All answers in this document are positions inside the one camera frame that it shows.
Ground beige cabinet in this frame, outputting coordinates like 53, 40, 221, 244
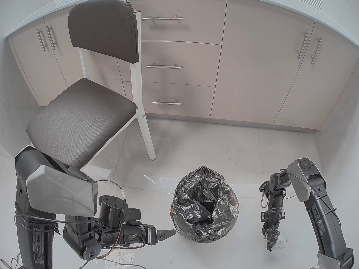
6, 0, 359, 132

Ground grey white-legged chair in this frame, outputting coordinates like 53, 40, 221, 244
26, 0, 156, 171

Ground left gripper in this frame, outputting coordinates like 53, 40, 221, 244
121, 223, 177, 248

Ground black plastic bag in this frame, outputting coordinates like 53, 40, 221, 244
171, 166, 240, 244

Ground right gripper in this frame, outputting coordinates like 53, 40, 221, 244
260, 199, 286, 227

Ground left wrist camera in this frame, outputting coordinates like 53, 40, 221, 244
128, 208, 141, 224

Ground black plastic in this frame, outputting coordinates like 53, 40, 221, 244
263, 225, 281, 252

